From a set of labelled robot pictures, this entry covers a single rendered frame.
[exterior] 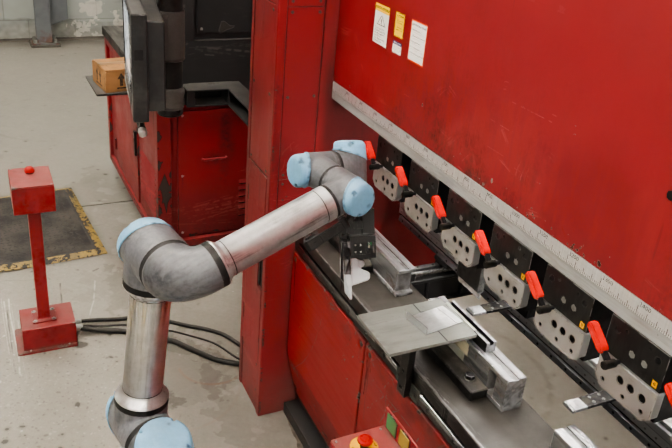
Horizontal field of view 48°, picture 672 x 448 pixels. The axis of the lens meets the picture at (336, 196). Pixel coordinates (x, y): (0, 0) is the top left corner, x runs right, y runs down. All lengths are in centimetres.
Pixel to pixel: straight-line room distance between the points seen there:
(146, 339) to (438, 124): 93
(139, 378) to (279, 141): 116
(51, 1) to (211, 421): 588
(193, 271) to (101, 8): 725
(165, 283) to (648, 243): 90
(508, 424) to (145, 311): 94
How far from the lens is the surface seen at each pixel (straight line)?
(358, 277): 172
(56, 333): 360
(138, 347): 164
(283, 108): 255
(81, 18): 857
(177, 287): 145
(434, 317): 208
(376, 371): 232
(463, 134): 194
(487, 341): 204
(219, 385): 336
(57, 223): 464
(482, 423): 198
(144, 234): 153
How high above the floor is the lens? 214
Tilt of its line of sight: 25 degrees down
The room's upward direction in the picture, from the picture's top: 5 degrees clockwise
